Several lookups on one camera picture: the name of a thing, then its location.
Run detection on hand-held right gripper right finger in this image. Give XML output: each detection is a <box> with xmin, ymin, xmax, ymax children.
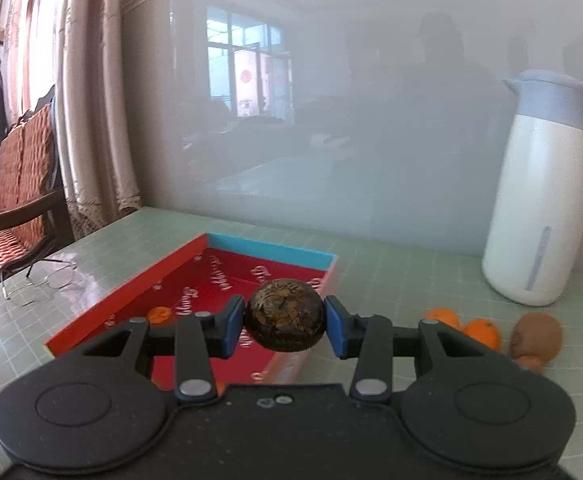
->
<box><xmin>327</xmin><ymin>296</ymin><xmax>512</xmax><ymax>403</ymax></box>

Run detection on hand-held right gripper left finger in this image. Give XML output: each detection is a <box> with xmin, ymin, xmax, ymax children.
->
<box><xmin>71</xmin><ymin>296</ymin><xmax>245</xmax><ymax>403</ymax></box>

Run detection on dark round wrinkled fruit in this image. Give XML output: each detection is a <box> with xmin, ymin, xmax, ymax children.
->
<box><xmin>249</xmin><ymin>278</ymin><xmax>327</xmax><ymax>352</ymax></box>

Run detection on colourful cardboard box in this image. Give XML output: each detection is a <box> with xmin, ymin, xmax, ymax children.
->
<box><xmin>45</xmin><ymin>232</ymin><xmax>341</xmax><ymax>396</ymax></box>

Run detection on brown kiwi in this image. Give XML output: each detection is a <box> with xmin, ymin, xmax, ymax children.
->
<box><xmin>510</xmin><ymin>312</ymin><xmax>563</xmax><ymax>361</ymax></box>

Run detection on green grid mat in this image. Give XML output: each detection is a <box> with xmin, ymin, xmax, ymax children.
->
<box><xmin>0</xmin><ymin>205</ymin><xmax>583</xmax><ymax>480</ymax></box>

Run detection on wooden armchair with red cushions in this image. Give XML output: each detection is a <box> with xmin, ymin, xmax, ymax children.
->
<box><xmin>0</xmin><ymin>85</ymin><xmax>74</xmax><ymax>301</ymax></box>

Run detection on beige curtain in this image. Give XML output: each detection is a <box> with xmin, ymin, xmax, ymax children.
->
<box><xmin>6</xmin><ymin>0</ymin><xmax>144</xmax><ymax>238</ymax></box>

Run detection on white thermos jug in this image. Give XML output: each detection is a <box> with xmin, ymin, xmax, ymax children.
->
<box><xmin>481</xmin><ymin>70</ymin><xmax>583</xmax><ymax>307</ymax></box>

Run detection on wire-rim eyeglasses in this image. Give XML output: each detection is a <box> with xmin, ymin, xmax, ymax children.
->
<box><xmin>1</xmin><ymin>259</ymin><xmax>79</xmax><ymax>307</ymax></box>

